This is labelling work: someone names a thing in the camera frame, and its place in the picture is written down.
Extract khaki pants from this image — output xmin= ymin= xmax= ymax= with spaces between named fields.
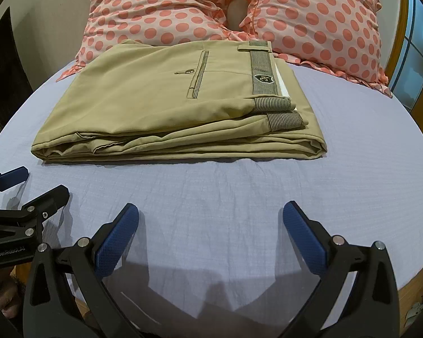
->
xmin=30 ymin=39 xmax=328 ymax=164

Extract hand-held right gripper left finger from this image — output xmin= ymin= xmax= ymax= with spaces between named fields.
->
xmin=23 ymin=202 xmax=146 ymax=338

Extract pink polka dot pillow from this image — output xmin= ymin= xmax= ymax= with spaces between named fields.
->
xmin=229 ymin=0 xmax=393 ymax=97
xmin=55 ymin=0 xmax=240 ymax=82

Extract dark wooden furniture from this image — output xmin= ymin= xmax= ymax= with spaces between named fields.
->
xmin=0 ymin=9 xmax=34 ymax=134

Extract wooden bed frame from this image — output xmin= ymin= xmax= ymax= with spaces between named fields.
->
xmin=396 ymin=253 xmax=423 ymax=310

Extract person's left hand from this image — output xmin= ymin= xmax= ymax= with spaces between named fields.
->
xmin=0 ymin=271 xmax=23 ymax=319

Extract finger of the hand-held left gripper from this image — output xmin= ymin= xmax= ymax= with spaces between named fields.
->
xmin=0 ymin=184 xmax=70 ymax=233
xmin=0 ymin=166 xmax=29 ymax=205

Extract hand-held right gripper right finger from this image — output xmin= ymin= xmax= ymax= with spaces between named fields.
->
xmin=278 ymin=201 xmax=400 ymax=338

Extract wooden framed window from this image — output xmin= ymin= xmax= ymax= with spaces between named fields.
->
xmin=384 ymin=0 xmax=423 ymax=141

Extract lavender bed sheet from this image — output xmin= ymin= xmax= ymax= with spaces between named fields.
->
xmin=0 ymin=54 xmax=423 ymax=328

